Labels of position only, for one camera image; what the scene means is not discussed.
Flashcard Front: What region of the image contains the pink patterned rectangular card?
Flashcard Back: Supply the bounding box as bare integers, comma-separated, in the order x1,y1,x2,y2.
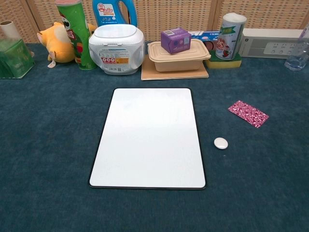
227,100,270,129

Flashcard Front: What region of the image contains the white rectangular board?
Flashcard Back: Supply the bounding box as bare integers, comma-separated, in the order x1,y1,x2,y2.
88,87,207,190

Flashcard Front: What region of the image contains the brown wooden board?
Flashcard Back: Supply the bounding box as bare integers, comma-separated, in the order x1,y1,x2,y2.
140,55,210,81

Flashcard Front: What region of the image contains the beige lidded lunch box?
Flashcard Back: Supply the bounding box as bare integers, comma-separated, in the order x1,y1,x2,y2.
147,39,211,73

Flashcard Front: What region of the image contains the small purple carton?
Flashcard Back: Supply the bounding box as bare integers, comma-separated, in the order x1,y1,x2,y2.
160,27,192,56

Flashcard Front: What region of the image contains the white wet wipes container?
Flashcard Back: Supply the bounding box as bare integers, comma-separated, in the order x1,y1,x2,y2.
88,24,145,75

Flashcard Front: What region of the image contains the yellow green sponge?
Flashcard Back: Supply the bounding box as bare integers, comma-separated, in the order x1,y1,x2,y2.
204,52,242,70

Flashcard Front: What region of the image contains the blue Oreo cookie box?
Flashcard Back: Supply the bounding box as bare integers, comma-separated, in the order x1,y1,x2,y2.
204,40,219,52

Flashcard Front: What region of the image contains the blue white toothpaste box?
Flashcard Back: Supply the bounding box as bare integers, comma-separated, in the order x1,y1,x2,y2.
187,30,222,41

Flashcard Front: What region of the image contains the woven bamboo folding screen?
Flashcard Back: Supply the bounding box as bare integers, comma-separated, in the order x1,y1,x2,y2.
0,0,309,44

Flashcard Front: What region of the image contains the white strawberry print can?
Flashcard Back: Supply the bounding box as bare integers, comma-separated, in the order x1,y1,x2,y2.
215,13,247,60

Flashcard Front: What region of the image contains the teal table cloth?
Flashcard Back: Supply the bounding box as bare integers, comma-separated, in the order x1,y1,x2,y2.
0,42,309,232

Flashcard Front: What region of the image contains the green Pringles can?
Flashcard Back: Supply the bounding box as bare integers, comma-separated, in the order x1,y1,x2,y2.
55,0,97,71

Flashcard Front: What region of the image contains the blue detergent bottle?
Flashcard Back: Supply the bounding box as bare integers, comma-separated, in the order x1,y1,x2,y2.
92,0,138,28

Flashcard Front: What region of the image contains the yellow plush toy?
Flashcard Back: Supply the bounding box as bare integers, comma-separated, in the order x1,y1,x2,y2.
36,21,97,68

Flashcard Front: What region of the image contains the white power strip box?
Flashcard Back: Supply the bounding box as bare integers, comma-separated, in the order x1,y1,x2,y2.
238,28,307,59

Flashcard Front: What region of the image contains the clear plastic water bottle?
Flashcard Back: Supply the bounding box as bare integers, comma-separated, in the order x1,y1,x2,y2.
284,24,309,71

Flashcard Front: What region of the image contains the green transparent tea box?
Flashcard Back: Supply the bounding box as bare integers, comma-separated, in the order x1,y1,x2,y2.
0,38,36,80

